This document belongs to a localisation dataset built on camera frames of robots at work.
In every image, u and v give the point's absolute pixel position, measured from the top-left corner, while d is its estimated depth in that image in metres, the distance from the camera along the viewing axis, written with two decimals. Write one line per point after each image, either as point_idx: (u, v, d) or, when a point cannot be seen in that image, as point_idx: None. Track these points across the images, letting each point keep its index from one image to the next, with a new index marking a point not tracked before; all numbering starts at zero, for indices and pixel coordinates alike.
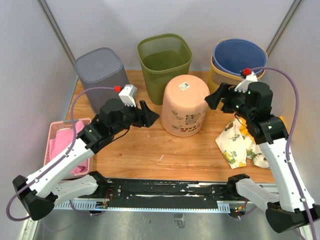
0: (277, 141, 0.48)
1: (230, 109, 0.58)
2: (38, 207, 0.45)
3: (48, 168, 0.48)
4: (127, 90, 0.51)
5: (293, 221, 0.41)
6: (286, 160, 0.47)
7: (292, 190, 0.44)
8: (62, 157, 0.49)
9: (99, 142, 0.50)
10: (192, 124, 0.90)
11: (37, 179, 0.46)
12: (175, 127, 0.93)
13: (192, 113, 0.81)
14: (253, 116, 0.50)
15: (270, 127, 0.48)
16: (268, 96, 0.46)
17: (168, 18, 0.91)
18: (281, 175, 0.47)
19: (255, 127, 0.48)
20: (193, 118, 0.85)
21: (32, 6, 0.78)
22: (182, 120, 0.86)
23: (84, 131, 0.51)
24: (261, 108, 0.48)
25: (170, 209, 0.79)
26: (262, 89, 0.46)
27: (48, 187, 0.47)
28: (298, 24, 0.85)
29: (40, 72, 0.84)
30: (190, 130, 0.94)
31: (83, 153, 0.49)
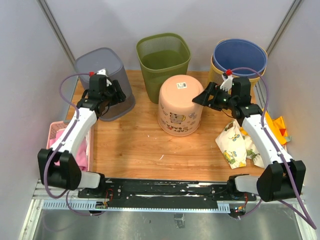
0: (253, 116, 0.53)
1: (218, 104, 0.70)
2: (73, 166, 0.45)
3: (67, 133, 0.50)
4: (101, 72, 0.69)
5: (272, 172, 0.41)
6: (262, 126, 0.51)
7: (269, 148, 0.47)
8: (76, 122, 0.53)
9: (98, 106, 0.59)
10: (177, 124, 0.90)
11: (63, 141, 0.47)
12: (163, 122, 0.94)
13: (175, 112, 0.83)
14: (236, 102, 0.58)
15: (247, 108, 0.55)
16: (246, 86, 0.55)
17: (168, 19, 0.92)
18: (259, 138, 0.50)
19: (236, 111, 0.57)
20: (177, 118, 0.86)
21: (33, 6, 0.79)
22: (167, 116, 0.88)
23: (81, 104, 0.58)
24: (242, 96, 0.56)
25: (170, 209, 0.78)
26: (242, 80, 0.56)
27: (74, 148, 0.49)
28: (298, 24, 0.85)
29: (40, 72, 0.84)
30: (176, 130, 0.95)
31: (92, 114, 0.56)
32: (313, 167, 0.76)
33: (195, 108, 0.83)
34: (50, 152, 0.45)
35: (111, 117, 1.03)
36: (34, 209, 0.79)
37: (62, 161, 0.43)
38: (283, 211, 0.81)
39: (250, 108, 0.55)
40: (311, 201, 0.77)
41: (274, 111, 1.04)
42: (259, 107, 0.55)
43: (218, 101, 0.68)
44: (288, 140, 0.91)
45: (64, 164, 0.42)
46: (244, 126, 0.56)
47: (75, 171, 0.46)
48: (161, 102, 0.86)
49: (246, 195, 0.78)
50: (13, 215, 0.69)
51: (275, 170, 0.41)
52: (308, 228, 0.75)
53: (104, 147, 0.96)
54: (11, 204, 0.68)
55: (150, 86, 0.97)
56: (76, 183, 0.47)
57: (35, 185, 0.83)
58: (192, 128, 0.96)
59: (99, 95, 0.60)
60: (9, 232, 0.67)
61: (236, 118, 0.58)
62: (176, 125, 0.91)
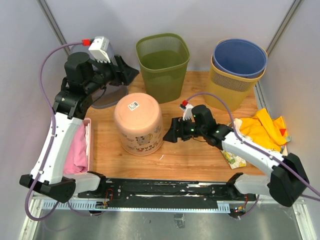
0: (227, 135, 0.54)
1: (187, 136, 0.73)
2: (59, 189, 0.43)
3: (44, 156, 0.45)
4: (98, 43, 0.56)
5: (278, 177, 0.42)
6: (242, 142, 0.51)
7: (261, 156, 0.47)
8: (53, 139, 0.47)
9: (80, 105, 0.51)
10: (147, 144, 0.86)
11: (41, 170, 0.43)
12: (132, 147, 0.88)
13: (140, 135, 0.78)
14: (205, 130, 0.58)
15: (218, 131, 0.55)
16: (208, 113, 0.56)
17: (168, 18, 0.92)
18: (247, 154, 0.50)
19: (211, 138, 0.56)
20: (145, 138, 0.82)
21: (32, 6, 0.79)
22: (134, 141, 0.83)
23: (58, 103, 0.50)
24: (208, 123, 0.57)
25: (170, 209, 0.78)
26: (201, 110, 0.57)
27: (56, 172, 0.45)
28: (298, 24, 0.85)
29: (40, 71, 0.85)
30: (147, 149, 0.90)
31: (71, 124, 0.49)
32: (314, 167, 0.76)
33: (158, 121, 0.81)
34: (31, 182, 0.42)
35: (102, 105, 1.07)
36: (34, 209, 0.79)
37: (45, 193, 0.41)
38: (283, 210, 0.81)
39: (220, 130, 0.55)
40: (309, 201, 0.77)
41: (274, 111, 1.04)
42: (227, 126, 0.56)
43: (187, 132, 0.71)
44: (289, 140, 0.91)
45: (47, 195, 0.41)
46: (225, 148, 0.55)
47: (61, 193, 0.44)
48: (121, 131, 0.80)
49: (246, 195, 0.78)
50: (13, 215, 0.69)
51: (278, 173, 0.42)
52: (309, 229, 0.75)
53: (104, 147, 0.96)
54: (11, 205, 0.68)
55: (149, 86, 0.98)
56: (66, 197, 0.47)
57: None
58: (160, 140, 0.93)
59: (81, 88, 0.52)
60: (9, 232, 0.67)
61: (213, 144, 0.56)
62: (145, 145, 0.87)
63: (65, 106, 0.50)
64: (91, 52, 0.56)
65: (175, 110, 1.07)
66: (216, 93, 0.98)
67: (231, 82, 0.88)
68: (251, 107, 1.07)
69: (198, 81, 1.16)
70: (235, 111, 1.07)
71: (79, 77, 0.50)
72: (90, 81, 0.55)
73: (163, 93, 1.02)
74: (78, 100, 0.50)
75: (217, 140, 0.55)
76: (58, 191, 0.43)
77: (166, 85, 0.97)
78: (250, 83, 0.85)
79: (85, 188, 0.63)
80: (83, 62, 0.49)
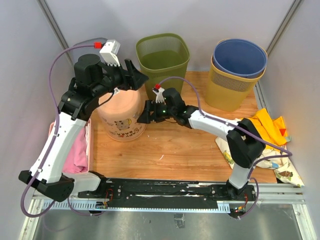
0: (193, 113, 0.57)
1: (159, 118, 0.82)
2: (56, 189, 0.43)
3: (45, 154, 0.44)
4: (108, 46, 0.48)
5: (232, 139, 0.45)
6: (204, 115, 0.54)
7: (220, 125, 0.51)
8: (54, 139, 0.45)
9: (85, 107, 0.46)
10: (126, 129, 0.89)
11: (40, 168, 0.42)
12: (113, 133, 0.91)
13: (119, 119, 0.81)
14: (175, 111, 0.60)
15: (186, 111, 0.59)
16: (177, 95, 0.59)
17: (168, 18, 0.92)
18: (209, 125, 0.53)
19: (179, 118, 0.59)
20: (124, 124, 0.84)
21: (32, 6, 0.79)
22: (114, 126, 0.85)
23: (64, 103, 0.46)
24: (177, 103, 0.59)
25: (170, 209, 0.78)
26: (170, 92, 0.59)
27: (55, 171, 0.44)
28: (298, 24, 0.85)
29: (40, 71, 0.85)
30: (128, 135, 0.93)
31: (73, 126, 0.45)
32: (314, 167, 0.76)
33: (137, 107, 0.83)
34: (29, 178, 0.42)
35: None
36: (34, 209, 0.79)
37: (41, 192, 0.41)
38: (283, 210, 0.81)
39: (187, 111, 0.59)
40: (309, 201, 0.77)
41: (274, 111, 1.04)
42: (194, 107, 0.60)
43: (159, 114, 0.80)
44: (289, 140, 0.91)
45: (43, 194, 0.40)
46: (193, 126, 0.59)
47: (58, 193, 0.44)
48: (102, 116, 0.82)
49: (246, 195, 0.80)
50: (13, 215, 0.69)
51: (233, 136, 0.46)
52: (309, 229, 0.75)
53: (104, 147, 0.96)
54: (11, 204, 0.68)
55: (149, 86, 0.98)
56: (63, 196, 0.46)
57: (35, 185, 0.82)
58: (142, 126, 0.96)
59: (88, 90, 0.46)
60: (9, 232, 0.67)
61: (182, 124, 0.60)
62: (126, 130, 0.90)
63: (70, 107, 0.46)
64: (101, 55, 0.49)
65: None
66: (216, 93, 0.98)
67: (231, 83, 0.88)
68: (250, 107, 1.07)
69: (198, 81, 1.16)
70: (235, 112, 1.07)
71: (87, 79, 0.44)
72: (98, 84, 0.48)
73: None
74: (84, 102, 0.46)
75: (185, 121, 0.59)
76: (55, 191, 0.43)
77: (166, 84, 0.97)
78: (249, 83, 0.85)
79: (84, 187, 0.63)
80: (92, 63, 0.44)
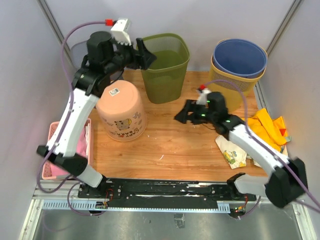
0: (237, 127, 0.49)
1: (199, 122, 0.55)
2: (72, 162, 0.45)
3: (61, 129, 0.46)
4: (120, 24, 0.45)
5: (279, 179, 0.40)
6: (249, 135, 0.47)
7: (265, 155, 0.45)
8: (69, 114, 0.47)
9: (97, 84, 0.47)
10: (126, 129, 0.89)
11: (56, 142, 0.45)
12: (113, 133, 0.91)
13: (119, 119, 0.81)
14: (215, 118, 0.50)
15: (228, 121, 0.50)
16: (222, 101, 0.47)
17: (168, 18, 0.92)
18: (249, 147, 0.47)
19: (220, 127, 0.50)
20: (124, 124, 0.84)
21: (32, 6, 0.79)
22: (114, 126, 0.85)
23: (77, 80, 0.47)
24: (221, 110, 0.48)
25: (170, 209, 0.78)
26: (215, 95, 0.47)
27: (71, 146, 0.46)
28: (298, 24, 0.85)
29: (40, 71, 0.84)
30: (128, 135, 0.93)
31: (87, 102, 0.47)
32: (314, 167, 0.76)
33: (137, 107, 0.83)
34: (47, 151, 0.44)
35: None
36: (34, 209, 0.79)
37: (59, 164, 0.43)
38: (283, 210, 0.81)
39: (231, 120, 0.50)
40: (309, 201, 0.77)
41: (274, 111, 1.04)
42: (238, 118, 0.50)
43: (197, 117, 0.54)
44: (289, 140, 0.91)
45: (60, 166, 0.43)
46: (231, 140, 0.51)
47: (73, 166, 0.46)
48: (102, 116, 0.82)
49: (246, 195, 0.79)
50: (13, 215, 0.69)
51: (279, 175, 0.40)
52: (309, 229, 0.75)
53: (104, 147, 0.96)
54: (11, 204, 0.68)
55: (149, 86, 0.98)
56: (78, 169, 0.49)
57: (35, 185, 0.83)
58: (142, 126, 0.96)
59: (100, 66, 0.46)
60: (9, 232, 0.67)
61: (220, 133, 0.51)
62: (126, 131, 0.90)
63: (83, 84, 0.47)
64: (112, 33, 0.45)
65: (175, 110, 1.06)
66: None
67: (231, 83, 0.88)
68: (250, 107, 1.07)
69: (198, 81, 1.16)
70: (235, 112, 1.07)
71: (99, 55, 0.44)
72: (110, 61, 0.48)
73: (163, 93, 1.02)
74: (96, 78, 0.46)
75: (225, 130, 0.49)
76: (72, 163, 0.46)
77: (166, 85, 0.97)
78: (250, 83, 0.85)
79: (87, 180, 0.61)
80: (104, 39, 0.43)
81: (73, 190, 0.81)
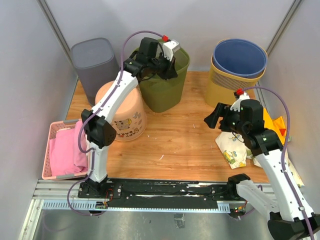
0: (271, 150, 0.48)
1: (228, 127, 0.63)
2: (109, 129, 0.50)
3: (106, 98, 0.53)
4: (172, 44, 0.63)
5: (293, 231, 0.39)
6: (283, 170, 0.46)
7: (290, 199, 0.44)
8: (116, 87, 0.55)
9: (141, 71, 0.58)
10: (126, 129, 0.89)
11: (102, 107, 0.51)
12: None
13: (120, 119, 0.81)
14: (248, 129, 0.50)
15: (265, 139, 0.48)
16: (259, 110, 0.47)
17: (168, 18, 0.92)
18: (277, 182, 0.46)
19: (251, 140, 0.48)
20: (124, 124, 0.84)
21: (32, 6, 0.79)
22: (114, 126, 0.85)
23: (125, 65, 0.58)
24: (255, 121, 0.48)
25: (170, 209, 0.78)
26: (253, 104, 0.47)
27: (111, 113, 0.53)
28: (299, 23, 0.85)
29: (40, 71, 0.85)
30: (128, 135, 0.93)
31: (132, 82, 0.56)
32: (314, 167, 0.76)
33: (136, 107, 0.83)
34: (91, 114, 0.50)
35: None
36: (34, 209, 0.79)
37: (99, 126, 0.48)
38: None
39: (267, 138, 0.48)
40: (309, 201, 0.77)
41: (274, 111, 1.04)
42: (277, 138, 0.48)
43: (229, 123, 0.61)
44: (289, 140, 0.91)
45: (101, 127, 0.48)
46: (257, 157, 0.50)
47: (108, 135, 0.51)
48: None
49: None
50: (13, 214, 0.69)
51: (296, 229, 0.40)
52: None
53: None
54: (11, 204, 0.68)
55: (148, 92, 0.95)
56: (107, 142, 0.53)
57: (35, 185, 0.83)
58: (142, 126, 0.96)
59: (145, 60, 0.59)
60: (9, 231, 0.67)
61: (251, 148, 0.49)
62: (126, 131, 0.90)
63: (130, 68, 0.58)
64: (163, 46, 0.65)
65: (175, 110, 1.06)
66: (217, 93, 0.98)
67: (231, 82, 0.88)
68: None
69: (198, 81, 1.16)
70: None
71: (148, 50, 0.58)
72: (152, 61, 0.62)
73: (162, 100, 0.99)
74: (142, 66, 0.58)
75: (257, 144, 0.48)
76: (108, 130, 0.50)
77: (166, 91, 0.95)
78: (250, 83, 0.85)
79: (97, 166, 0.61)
80: (155, 40, 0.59)
81: (73, 190, 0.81)
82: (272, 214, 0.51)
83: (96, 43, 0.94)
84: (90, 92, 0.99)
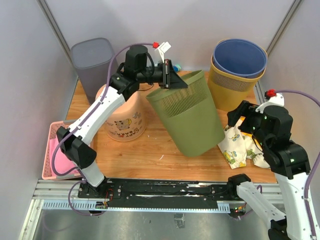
0: (296, 174, 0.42)
1: (248, 129, 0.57)
2: (86, 150, 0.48)
3: (86, 116, 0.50)
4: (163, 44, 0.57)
5: None
6: (304, 197, 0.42)
7: (303, 226, 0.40)
8: (98, 105, 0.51)
9: (129, 87, 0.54)
10: (126, 129, 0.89)
11: (79, 126, 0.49)
12: (113, 133, 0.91)
13: (119, 119, 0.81)
14: (270, 143, 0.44)
15: (293, 161, 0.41)
16: (287, 122, 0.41)
17: (168, 18, 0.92)
18: (292, 206, 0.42)
19: (274, 157, 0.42)
20: (123, 124, 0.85)
21: (32, 6, 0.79)
22: (114, 126, 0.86)
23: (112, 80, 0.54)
24: (280, 135, 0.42)
25: (170, 209, 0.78)
26: (281, 115, 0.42)
27: (91, 132, 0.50)
28: (299, 23, 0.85)
29: (40, 71, 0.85)
30: (128, 135, 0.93)
31: (117, 99, 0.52)
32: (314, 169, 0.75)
33: (136, 108, 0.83)
34: (67, 133, 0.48)
35: None
36: (34, 209, 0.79)
37: (75, 146, 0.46)
38: None
39: (295, 159, 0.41)
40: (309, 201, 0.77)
41: None
42: (307, 159, 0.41)
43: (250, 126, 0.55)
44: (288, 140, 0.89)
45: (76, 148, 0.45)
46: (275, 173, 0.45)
47: (85, 155, 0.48)
48: None
49: None
50: (14, 214, 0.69)
51: None
52: None
53: (105, 147, 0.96)
54: (11, 205, 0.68)
55: (171, 125, 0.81)
56: (86, 163, 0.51)
57: (35, 185, 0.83)
58: (142, 126, 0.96)
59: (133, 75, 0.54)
60: (9, 231, 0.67)
61: (273, 165, 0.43)
62: (126, 131, 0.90)
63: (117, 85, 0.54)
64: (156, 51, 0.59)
65: None
66: (218, 93, 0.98)
67: (231, 82, 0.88)
68: None
69: None
70: None
71: (134, 64, 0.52)
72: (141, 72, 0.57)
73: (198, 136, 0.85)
74: (129, 83, 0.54)
75: (280, 163, 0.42)
76: (85, 151, 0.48)
77: (191, 121, 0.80)
78: (250, 83, 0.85)
79: (91, 176, 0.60)
80: (142, 51, 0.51)
81: (73, 190, 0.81)
82: (273, 222, 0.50)
83: (96, 43, 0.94)
84: (90, 92, 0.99)
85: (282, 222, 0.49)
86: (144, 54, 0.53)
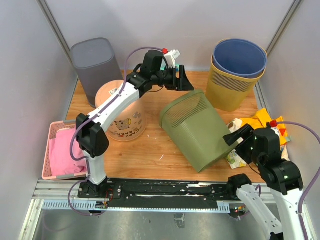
0: (290, 190, 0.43)
1: (244, 152, 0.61)
2: (102, 137, 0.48)
3: (105, 106, 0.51)
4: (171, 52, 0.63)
5: None
6: (298, 212, 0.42)
7: None
8: (117, 97, 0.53)
9: (144, 85, 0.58)
10: (126, 129, 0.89)
11: (99, 114, 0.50)
12: (113, 133, 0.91)
13: (119, 119, 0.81)
14: (264, 162, 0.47)
15: (287, 177, 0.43)
16: (274, 140, 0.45)
17: (168, 19, 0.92)
18: (287, 219, 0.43)
19: (269, 174, 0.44)
20: (123, 124, 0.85)
21: (32, 6, 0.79)
22: (114, 126, 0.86)
23: (129, 78, 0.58)
24: (271, 152, 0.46)
25: (170, 209, 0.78)
26: (268, 134, 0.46)
27: (107, 122, 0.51)
28: (299, 23, 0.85)
29: (41, 71, 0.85)
30: (128, 135, 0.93)
31: (133, 94, 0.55)
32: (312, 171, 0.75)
33: (136, 107, 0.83)
34: (87, 118, 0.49)
35: None
36: (34, 209, 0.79)
37: (93, 131, 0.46)
38: None
39: (289, 176, 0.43)
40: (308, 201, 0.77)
41: (274, 110, 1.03)
42: (299, 177, 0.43)
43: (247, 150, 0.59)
44: (289, 140, 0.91)
45: (94, 132, 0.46)
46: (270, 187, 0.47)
47: (100, 142, 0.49)
48: None
49: None
50: (13, 214, 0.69)
51: None
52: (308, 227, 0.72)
53: None
54: (11, 204, 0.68)
55: (177, 136, 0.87)
56: (99, 150, 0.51)
57: (35, 185, 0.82)
58: (142, 126, 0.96)
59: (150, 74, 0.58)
60: (9, 231, 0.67)
61: (268, 181, 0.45)
62: (126, 131, 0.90)
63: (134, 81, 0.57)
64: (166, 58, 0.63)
65: None
66: (218, 93, 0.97)
67: (231, 82, 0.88)
68: (251, 107, 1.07)
69: (198, 81, 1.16)
70: (235, 111, 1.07)
71: (151, 65, 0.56)
72: (155, 74, 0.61)
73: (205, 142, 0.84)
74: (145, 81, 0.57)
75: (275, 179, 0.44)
76: (101, 138, 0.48)
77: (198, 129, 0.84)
78: (250, 83, 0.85)
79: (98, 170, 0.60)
80: (159, 54, 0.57)
81: (73, 190, 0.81)
82: (273, 235, 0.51)
83: (96, 43, 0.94)
84: (90, 92, 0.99)
85: (282, 236, 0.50)
86: (160, 57, 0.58)
